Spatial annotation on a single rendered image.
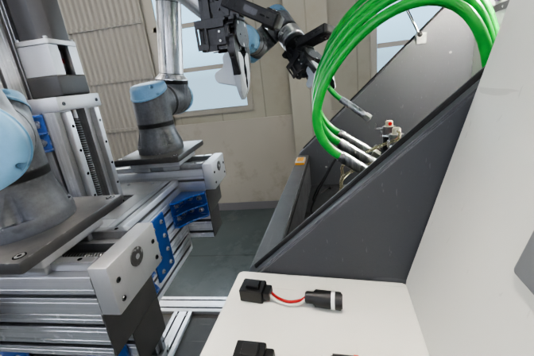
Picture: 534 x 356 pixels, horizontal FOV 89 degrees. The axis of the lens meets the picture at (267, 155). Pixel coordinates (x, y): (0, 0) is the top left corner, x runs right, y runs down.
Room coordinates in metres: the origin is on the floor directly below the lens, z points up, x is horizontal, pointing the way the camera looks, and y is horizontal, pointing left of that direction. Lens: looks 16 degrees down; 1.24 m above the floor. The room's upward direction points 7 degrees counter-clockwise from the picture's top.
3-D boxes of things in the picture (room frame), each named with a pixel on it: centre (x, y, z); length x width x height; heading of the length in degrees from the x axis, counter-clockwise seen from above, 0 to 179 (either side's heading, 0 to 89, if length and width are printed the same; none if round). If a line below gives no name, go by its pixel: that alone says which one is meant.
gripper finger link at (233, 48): (0.55, 0.04, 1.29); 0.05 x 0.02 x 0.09; 165
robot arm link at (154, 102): (0.95, 0.36, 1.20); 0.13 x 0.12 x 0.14; 166
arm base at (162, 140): (0.94, 0.37, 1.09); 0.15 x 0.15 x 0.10
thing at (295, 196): (0.67, -0.05, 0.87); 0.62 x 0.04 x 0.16; 165
